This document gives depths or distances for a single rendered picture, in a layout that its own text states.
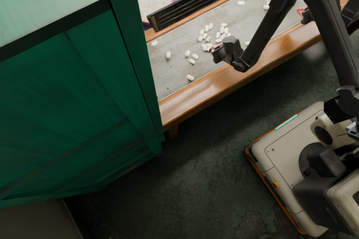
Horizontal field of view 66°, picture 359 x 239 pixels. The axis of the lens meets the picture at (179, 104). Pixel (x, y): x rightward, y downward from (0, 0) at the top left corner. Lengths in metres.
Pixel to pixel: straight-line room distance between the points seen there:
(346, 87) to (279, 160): 1.02
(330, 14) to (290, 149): 1.18
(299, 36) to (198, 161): 1.07
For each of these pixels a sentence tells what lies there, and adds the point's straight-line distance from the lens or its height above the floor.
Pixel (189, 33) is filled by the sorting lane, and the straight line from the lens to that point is 1.48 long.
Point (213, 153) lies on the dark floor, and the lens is 2.05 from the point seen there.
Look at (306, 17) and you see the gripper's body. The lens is 1.45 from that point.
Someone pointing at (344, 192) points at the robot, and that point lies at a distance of 1.42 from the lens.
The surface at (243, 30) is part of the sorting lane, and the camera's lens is 1.53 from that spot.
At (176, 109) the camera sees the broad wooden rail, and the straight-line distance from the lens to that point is 1.30.
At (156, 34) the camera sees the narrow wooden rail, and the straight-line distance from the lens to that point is 1.45.
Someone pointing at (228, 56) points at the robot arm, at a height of 0.94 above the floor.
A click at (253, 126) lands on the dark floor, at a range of 2.15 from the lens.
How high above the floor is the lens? 2.03
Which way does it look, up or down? 75 degrees down
